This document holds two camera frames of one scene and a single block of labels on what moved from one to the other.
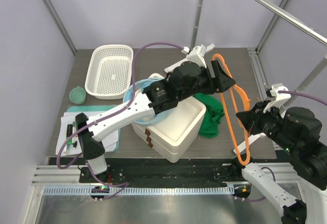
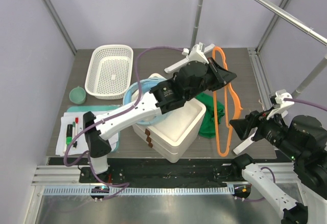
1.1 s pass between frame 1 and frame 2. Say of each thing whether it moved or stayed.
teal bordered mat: stayed
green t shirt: stayed
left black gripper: stayed
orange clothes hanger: moved
